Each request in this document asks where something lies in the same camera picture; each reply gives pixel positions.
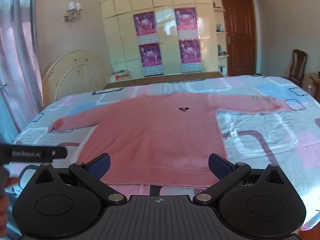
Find cream corner shelf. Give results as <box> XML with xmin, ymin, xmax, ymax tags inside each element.
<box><xmin>212</xmin><ymin>0</ymin><xmax>231</xmax><ymax>77</ymax></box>

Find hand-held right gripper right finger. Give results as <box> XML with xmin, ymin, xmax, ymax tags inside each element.
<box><xmin>193</xmin><ymin>153</ymin><xmax>293</xmax><ymax>204</ymax></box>

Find dark wooden chair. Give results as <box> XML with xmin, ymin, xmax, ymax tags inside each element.
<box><xmin>289</xmin><ymin>49</ymin><xmax>308</xmax><ymax>88</ymax></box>

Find cream arched headboard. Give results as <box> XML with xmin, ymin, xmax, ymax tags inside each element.
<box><xmin>41</xmin><ymin>50</ymin><xmax>113</xmax><ymax>101</ymax></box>

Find wooden bed board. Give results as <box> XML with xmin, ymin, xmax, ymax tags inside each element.
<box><xmin>104</xmin><ymin>72</ymin><xmax>224</xmax><ymax>89</ymax></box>

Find patterned bed sheet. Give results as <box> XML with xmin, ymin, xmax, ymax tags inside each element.
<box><xmin>5</xmin><ymin>74</ymin><xmax>320</xmax><ymax>232</ymax></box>

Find purple wall poster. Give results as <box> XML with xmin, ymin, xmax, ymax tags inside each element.
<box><xmin>179</xmin><ymin>39</ymin><xmax>203</xmax><ymax>73</ymax></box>
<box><xmin>174</xmin><ymin>7</ymin><xmax>200</xmax><ymax>41</ymax></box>
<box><xmin>133</xmin><ymin>12</ymin><xmax>158</xmax><ymax>46</ymax></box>
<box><xmin>139</xmin><ymin>42</ymin><xmax>164</xmax><ymax>77</ymax></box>

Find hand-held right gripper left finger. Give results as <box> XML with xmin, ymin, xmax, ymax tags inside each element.
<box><xmin>27</xmin><ymin>152</ymin><xmax>128</xmax><ymax>205</ymax></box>

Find wooden side table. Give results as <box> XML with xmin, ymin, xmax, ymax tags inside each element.
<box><xmin>309</xmin><ymin>72</ymin><xmax>320</xmax><ymax>96</ymax></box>

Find pink sweater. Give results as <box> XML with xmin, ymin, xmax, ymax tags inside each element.
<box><xmin>47</xmin><ymin>92</ymin><xmax>292</xmax><ymax>188</ymax></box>

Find pink curtain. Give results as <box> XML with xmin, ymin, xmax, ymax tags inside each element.
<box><xmin>0</xmin><ymin>0</ymin><xmax>44</xmax><ymax>140</ymax></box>

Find brown wooden door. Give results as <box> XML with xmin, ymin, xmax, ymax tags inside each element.
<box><xmin>221</xmin><ymin>0</ymin><xmax>258</xmax><ymax>77</ymax></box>

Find person's left hand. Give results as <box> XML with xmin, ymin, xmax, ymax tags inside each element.
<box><xmin>0</xmin><ymin>177</ymin><xmax>18</xmax><ymax>230</ymax></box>

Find red and white box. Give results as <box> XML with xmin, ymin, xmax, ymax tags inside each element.
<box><xmin>109</xmin><ymin>69</ymin><xmax>131</xmax><ymax>82</ymax></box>

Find twin shade wall lamp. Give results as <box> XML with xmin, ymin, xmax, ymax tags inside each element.
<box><xmin>63</xmin><ymin>1</ymin><xmax>83</xmax><ymax>22</ymax></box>

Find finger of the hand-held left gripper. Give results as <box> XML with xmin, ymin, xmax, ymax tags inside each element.
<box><xmin>0</xmin><ymin>144</ymin><xmax>68</xmax><ymax>166</ymax></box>

